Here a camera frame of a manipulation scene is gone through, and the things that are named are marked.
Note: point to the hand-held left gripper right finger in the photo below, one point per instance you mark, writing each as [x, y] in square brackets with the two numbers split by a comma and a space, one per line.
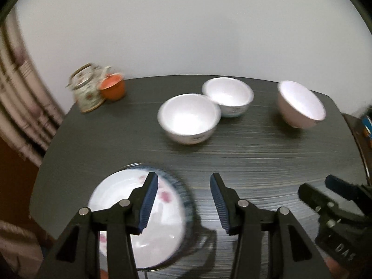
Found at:
[219, 203]

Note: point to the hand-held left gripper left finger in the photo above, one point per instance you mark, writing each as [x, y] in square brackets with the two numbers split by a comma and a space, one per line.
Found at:
[148, 203]

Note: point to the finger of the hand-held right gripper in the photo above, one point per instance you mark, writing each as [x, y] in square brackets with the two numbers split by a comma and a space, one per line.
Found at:
[316, 202]
[340, 186]

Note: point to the blue floral rimmed plate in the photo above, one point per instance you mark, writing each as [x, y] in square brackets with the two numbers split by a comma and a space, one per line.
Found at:
[187, 191]

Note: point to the white plate pink flowers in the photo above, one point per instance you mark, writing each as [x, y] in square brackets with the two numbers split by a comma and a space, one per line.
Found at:
[116, 191]

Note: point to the white bowl pinkish print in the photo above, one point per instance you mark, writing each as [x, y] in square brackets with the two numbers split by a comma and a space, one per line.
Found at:
[189, 116]

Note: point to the pink bowl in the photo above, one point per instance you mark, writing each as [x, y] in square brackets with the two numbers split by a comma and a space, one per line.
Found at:
[299, 101]

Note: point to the white bowl bluish outside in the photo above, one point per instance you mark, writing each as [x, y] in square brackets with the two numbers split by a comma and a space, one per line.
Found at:
[229, 93]

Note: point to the wooden side cabinet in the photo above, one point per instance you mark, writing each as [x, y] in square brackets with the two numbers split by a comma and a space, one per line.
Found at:
[359, 139]

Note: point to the blue box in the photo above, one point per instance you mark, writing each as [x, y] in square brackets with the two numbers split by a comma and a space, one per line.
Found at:
[367, 130]

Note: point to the orange tea cup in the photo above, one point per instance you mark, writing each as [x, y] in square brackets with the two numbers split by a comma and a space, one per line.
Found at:
[113, 88]

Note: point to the floral ceramic teapot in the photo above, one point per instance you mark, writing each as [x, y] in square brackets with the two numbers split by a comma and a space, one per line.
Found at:
[85, 93]

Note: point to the pinkish grey cloth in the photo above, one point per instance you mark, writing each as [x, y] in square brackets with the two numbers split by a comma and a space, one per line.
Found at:
[17, 247]

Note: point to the patterned beige curtain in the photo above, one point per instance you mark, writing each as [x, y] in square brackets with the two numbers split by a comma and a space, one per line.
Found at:
[20, 93]

